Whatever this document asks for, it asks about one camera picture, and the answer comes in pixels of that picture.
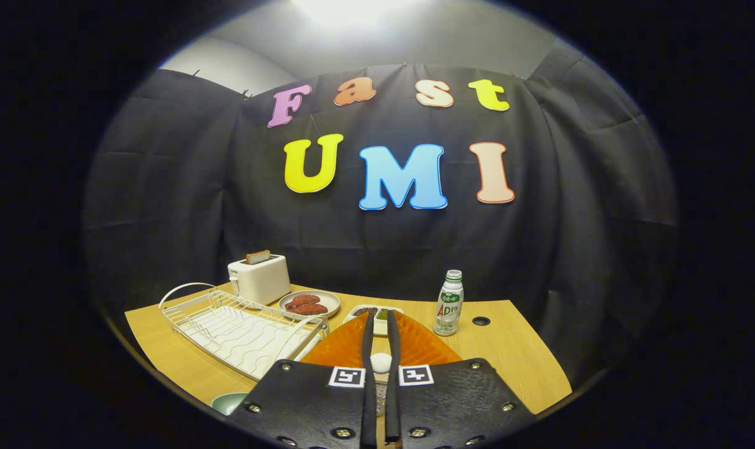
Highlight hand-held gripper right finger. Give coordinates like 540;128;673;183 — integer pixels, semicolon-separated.
384;309;535;449

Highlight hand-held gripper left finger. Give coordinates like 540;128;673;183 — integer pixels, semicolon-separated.
226;311;378;449

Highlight white wire dish rack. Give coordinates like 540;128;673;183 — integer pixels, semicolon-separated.
158;282;330;381

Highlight pale green plate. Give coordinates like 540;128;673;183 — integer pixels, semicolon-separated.
211;392;251;417

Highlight white divided dish with beans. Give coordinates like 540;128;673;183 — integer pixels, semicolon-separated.
343;304;404;336

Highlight small beige plate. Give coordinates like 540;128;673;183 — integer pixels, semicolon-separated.
278;290;341;321

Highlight white drink bottle green label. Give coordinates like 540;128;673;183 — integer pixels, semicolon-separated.
433;269;465;337

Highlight red food slices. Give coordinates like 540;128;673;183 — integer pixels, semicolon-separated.
284;294;329;315

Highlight black backdrop cloth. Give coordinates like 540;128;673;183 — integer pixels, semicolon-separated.
81;37;678;387

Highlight white toaster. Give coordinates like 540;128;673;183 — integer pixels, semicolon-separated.
227;254;292;306

